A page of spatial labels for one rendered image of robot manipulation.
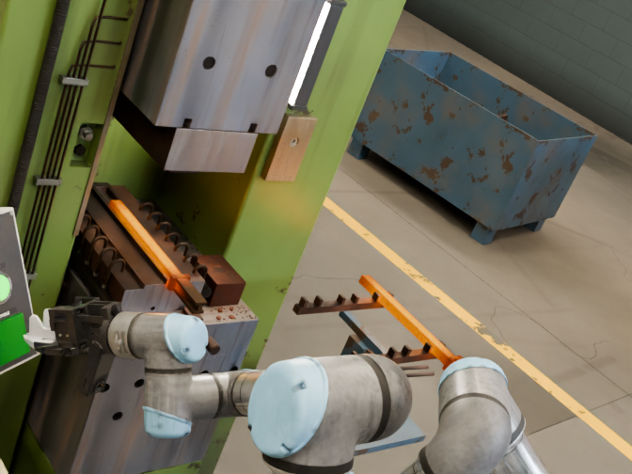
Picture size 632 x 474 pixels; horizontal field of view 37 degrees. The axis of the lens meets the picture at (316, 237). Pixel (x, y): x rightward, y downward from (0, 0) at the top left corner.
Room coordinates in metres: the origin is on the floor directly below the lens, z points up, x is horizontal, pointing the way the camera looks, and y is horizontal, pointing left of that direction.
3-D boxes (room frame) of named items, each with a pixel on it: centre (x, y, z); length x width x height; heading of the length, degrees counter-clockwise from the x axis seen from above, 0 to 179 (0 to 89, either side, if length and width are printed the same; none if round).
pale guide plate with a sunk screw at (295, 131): (2.08, 0.14, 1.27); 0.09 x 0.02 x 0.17; 136
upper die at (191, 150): (1.91, 0.41, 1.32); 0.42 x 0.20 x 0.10; 46
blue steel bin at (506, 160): (5.84, -0.66, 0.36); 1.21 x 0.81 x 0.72; 57
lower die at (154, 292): (1.91, 0.41, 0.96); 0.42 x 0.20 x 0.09; 46
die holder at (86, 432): (1.96, 0.38, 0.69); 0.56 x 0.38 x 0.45; 46
